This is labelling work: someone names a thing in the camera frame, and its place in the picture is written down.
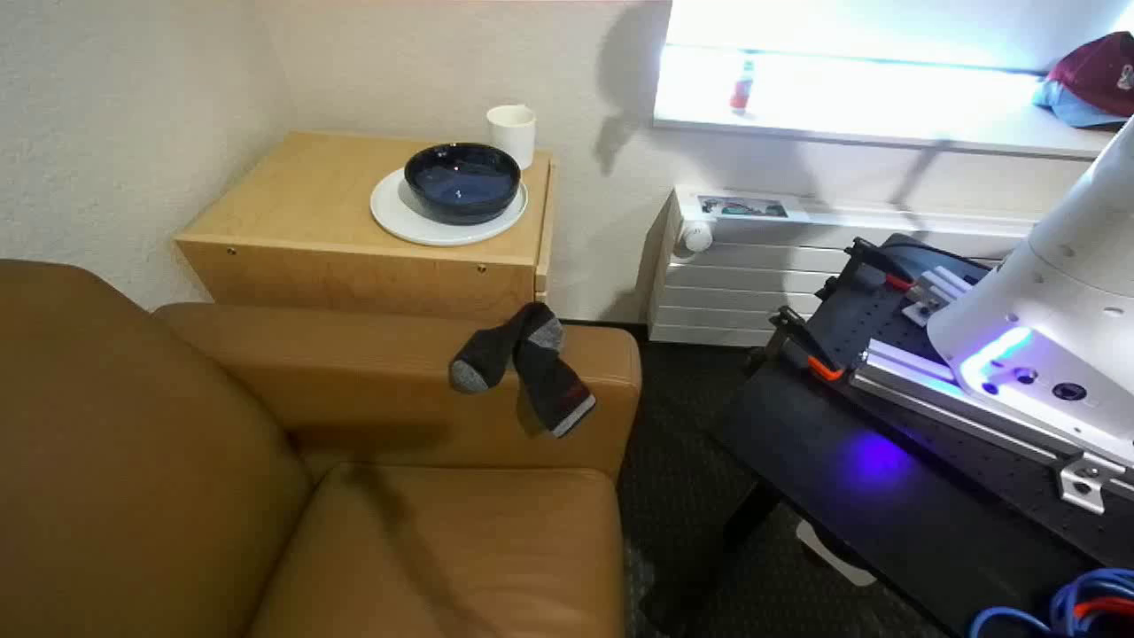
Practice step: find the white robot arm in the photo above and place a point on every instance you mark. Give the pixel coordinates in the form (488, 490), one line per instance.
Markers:
(1049, 331)

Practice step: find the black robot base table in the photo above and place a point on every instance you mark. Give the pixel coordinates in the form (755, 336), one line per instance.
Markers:
(945, 519)

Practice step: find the dark blue ceramic bowl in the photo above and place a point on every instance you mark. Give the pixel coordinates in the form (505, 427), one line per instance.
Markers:
(462, 183)

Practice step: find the light wooden nightstand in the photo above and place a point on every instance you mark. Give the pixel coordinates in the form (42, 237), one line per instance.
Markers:
(299, 233)

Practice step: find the white windowsill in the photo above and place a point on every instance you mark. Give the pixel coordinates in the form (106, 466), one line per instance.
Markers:
(864, 100)

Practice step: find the grey black sock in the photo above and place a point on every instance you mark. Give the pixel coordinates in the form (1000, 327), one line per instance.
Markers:
(554, 391)
(488, 354)

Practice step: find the white paper cup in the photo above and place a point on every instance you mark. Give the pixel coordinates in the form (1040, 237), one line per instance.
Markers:
(512, 129)

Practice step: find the white round plate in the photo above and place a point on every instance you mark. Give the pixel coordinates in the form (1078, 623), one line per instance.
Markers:
(391, 210)

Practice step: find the small red spice bottle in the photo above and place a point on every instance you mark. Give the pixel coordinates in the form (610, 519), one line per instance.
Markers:
(742, 87)

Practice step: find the brown leather armchair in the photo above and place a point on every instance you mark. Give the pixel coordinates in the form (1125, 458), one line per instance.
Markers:
(288, 473)

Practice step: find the maroon blue baseball cap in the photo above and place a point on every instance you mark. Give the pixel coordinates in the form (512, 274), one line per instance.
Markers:
(1092, 87)

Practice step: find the white wall heater unit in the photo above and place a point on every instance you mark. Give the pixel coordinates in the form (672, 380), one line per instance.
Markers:
(729, 262)

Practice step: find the orange handled clamp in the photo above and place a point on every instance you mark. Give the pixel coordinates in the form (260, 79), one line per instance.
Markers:
(803, 350)

